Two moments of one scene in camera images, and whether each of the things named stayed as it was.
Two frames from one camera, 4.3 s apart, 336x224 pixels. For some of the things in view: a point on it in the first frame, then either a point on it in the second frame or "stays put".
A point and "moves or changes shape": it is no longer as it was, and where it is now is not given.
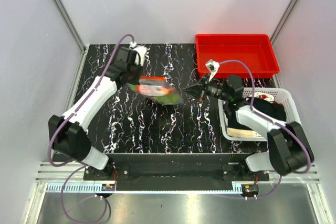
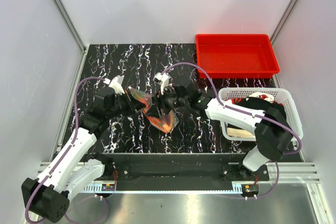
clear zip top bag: x=157 y=88 moves or changes shape
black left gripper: x=135 y=81 to x=133 y=107
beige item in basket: x=238 y=132 stays put
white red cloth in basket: x=266 y=96 stays put
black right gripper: x=196 y=90 to x=161 y=100
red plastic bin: x=258 y=49 stays put
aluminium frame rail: x=60 y=172 stays put
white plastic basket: x=282 y=94 stays put
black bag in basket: x=274 y=110 stays put
